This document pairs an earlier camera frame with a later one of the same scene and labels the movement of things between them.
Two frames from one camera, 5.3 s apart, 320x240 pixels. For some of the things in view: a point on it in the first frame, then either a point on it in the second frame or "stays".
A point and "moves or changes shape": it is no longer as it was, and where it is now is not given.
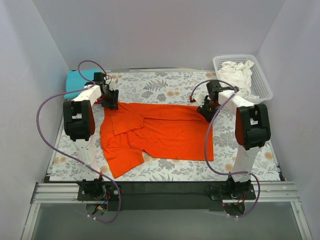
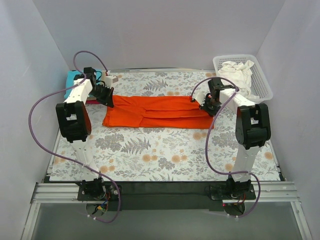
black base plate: x=164 y=195 stays
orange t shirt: x=162 y=131 moves or changes shape
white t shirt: x=238 y=75 stays
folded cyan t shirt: x=74 y=82 stays
